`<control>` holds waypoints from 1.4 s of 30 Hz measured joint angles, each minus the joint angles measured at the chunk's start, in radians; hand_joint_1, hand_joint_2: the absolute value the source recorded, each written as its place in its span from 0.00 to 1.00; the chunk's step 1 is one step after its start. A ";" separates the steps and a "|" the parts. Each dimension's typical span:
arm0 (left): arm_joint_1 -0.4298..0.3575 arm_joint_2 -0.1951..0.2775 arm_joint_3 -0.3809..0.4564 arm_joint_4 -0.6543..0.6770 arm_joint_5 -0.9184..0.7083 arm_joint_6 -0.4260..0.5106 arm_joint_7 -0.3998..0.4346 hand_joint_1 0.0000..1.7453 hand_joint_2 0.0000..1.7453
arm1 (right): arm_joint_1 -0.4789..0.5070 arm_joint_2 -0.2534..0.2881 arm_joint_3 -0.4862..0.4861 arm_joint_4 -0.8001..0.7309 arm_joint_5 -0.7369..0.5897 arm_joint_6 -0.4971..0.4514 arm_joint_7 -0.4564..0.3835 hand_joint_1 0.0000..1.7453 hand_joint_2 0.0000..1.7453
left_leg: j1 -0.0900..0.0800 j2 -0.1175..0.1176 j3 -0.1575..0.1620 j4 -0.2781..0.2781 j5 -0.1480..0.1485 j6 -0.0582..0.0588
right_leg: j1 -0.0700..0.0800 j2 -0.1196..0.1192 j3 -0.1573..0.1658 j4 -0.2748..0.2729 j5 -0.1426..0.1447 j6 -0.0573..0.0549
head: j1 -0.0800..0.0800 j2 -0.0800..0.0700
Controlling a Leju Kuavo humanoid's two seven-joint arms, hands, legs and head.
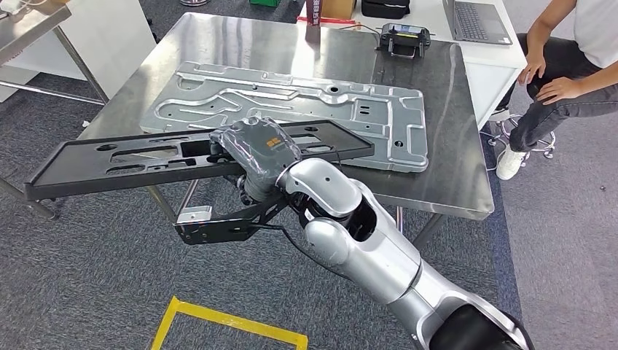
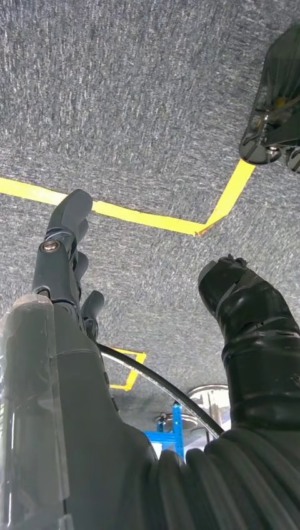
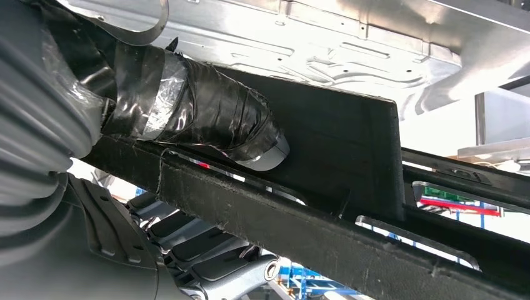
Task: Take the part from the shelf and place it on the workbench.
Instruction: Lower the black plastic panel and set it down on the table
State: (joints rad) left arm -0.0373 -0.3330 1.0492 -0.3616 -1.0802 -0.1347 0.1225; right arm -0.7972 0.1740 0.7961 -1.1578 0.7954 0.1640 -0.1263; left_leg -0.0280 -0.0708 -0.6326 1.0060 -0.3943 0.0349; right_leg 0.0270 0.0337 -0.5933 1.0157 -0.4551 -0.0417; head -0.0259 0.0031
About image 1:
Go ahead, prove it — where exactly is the chrome stool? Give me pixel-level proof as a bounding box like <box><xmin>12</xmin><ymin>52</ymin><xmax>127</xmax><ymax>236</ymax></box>
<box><xmin>480</xmin><ymin>112</ymin><xmax>557</xmax><ymax>161</ymax></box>

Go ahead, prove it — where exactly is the person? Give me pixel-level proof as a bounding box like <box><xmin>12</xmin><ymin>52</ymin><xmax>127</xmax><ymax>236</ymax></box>
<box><xmin>494</xmin><ymin>0</ymin><xmax>618</xmax><ymax>182</ymax></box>

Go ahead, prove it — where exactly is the black handheld device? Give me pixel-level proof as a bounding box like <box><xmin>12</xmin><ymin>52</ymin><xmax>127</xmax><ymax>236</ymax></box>
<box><xmin>377</xmin><ymin>23</ymin><xmax>433</xmax><ymax>61</ymax></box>

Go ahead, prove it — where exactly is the black plastic plate bracket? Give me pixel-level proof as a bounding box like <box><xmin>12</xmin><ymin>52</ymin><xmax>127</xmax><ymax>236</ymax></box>
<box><xmin>23</xmin><ymin>118</ymin><xmax>376</xmax><ymax>203</ymax></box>

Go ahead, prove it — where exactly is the white cabinet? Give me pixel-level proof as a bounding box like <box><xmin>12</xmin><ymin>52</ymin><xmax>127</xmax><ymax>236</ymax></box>
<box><xmin>0</xmin><ymin>0</ymin><xmax>158</xmax><ymax>103</ymax></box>

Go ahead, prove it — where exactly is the stamped grey metal panel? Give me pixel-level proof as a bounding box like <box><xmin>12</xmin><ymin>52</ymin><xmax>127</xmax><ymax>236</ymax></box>
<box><xmin>139</xmin><ymin>61</ymin><xmax>430</xmax><ymax>174</ymax></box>

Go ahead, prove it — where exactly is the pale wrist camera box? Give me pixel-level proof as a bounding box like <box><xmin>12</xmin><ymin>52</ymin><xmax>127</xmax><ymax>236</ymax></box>
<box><xmin>176</xmin><ymin>206</ymin><xmax>214</xmax><ymax>225</ymax></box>

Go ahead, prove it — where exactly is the grey laptop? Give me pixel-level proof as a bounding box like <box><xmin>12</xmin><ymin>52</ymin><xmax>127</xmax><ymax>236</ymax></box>
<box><xmin>441</xmin><ymin>0</ymin><xmax>515</xmax><ymax>47</ymax></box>

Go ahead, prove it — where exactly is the stainless steel table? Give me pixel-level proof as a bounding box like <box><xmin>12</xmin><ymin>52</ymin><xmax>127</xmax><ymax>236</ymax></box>
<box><xmin>0</xmin><ymin>0</ymin><xmax>110</xmax><ymax>106</ymax></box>

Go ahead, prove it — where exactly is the yellow floor tape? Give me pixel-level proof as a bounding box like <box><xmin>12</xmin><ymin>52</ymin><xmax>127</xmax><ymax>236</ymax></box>
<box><xmin>149</xmin><ymin>295</ymin><xmax>310</xmax><ymax>350</ymax></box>

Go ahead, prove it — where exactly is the red flat strip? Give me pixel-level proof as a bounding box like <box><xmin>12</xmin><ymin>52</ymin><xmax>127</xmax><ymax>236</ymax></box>
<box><xmin>296</xmin><ymin>15</ymin><xmax>359</xmax><ymax>26</ymax></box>

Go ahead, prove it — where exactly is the cardboard box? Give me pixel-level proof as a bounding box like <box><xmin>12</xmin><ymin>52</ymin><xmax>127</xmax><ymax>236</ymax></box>
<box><xmin>320</xmin><ymin>0</ymin><xmax>358</xmax><ymax>20</ymax></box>

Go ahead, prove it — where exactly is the black camera bracket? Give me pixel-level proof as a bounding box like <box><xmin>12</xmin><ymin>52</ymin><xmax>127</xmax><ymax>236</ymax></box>
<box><xmin>173</xmin><ymin>195</ymin><xmax>292</xmax><ymax>246</ymax></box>

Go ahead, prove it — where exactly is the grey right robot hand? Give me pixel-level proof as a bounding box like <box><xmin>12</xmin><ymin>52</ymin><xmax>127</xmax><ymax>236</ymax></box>
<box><xmin>208</xmin><ymin>116</ymin><xmax>303</xmax><ymax>184</ymax></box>

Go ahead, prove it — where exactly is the black bag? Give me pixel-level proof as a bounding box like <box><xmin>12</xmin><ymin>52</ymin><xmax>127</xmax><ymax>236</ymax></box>
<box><xmin>360</xmin><ymin>0</ymin><xmax>412</xmax><ymax>20</ymax></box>

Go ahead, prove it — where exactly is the stainless steel workbench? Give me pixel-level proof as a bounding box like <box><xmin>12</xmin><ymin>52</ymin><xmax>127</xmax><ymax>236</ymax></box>
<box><xmin>0</xmin><ymin>11</ymin><xmax>496</xmax><ymax>252</ymax></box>

